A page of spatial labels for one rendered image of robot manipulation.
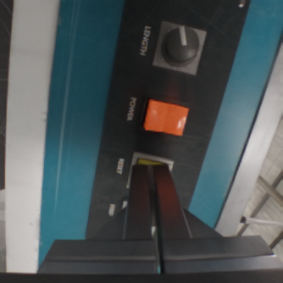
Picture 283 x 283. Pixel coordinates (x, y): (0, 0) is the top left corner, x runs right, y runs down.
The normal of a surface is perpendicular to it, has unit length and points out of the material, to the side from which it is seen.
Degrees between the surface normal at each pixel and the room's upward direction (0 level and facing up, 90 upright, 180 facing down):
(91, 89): 90
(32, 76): 90
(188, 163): 90
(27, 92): 90
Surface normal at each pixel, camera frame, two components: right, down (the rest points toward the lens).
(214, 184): 0.00, 0.26
